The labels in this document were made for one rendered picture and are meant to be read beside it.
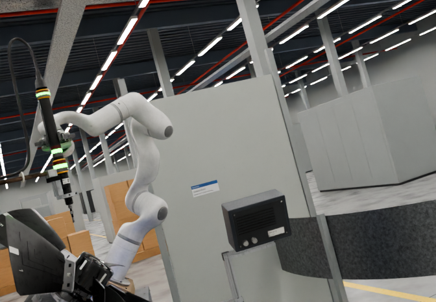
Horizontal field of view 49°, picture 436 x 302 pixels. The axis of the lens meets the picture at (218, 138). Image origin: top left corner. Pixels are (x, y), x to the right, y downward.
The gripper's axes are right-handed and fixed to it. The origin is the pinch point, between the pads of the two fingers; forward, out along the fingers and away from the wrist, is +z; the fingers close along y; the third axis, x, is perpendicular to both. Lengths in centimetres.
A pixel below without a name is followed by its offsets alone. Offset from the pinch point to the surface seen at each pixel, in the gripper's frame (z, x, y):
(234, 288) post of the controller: -35, -74, -53
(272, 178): -179, -43, -129
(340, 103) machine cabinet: -873, 44, -574
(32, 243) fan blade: 28.8, -29.9, 8.6
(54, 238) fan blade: 1.3, -32.0, 6.6
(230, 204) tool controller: -35, -40, -60
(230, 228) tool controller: -32, -50, -57
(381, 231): -84, -83, -152
